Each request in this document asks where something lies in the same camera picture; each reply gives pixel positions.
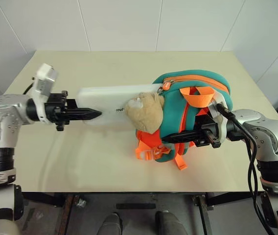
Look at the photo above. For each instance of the crumpled clear plastic scrap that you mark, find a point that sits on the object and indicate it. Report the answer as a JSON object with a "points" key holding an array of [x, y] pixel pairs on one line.
{"points": [[81, 203]]}

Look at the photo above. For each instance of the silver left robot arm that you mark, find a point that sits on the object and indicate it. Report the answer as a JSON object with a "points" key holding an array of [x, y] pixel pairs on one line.
{"points": [[4, 110]]}

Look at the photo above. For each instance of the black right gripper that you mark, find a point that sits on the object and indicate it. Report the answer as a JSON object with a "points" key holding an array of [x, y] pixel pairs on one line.
{"points": [[207, 133]]}

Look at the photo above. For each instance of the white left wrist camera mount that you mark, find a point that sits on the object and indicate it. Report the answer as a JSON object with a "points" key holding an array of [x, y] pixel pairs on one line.
{"points": [[44, 80]]}

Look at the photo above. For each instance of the long white box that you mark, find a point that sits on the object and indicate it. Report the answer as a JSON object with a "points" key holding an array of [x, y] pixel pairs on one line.
{"points": [[104, 100]]}

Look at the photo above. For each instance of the orange and teal bear backpack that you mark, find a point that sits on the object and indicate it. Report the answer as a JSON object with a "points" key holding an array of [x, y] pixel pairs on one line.
{"points": [[175, 115]]}

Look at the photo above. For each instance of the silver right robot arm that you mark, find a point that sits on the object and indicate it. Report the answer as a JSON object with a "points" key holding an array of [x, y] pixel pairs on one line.
{"points": [[271, 137]]}

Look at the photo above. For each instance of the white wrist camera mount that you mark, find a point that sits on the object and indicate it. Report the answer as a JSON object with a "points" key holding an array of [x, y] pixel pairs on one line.
{"points": [[44, 80], [214, 110]]}

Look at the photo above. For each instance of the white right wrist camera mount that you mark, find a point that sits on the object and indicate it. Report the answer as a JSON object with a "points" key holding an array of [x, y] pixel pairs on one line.
{"points": [[214, 110]]}

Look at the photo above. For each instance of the grey rounded shape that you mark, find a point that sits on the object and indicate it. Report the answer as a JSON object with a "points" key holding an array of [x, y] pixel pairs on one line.
{"points": [[169, 222], [110, 224]]}

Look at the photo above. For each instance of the black metal table frame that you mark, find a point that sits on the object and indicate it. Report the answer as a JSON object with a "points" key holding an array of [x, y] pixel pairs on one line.
{"points": [[227, 199]]}

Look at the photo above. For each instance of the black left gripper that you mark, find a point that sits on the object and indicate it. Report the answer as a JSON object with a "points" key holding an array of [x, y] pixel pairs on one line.
{"points": [[54, 110]]}

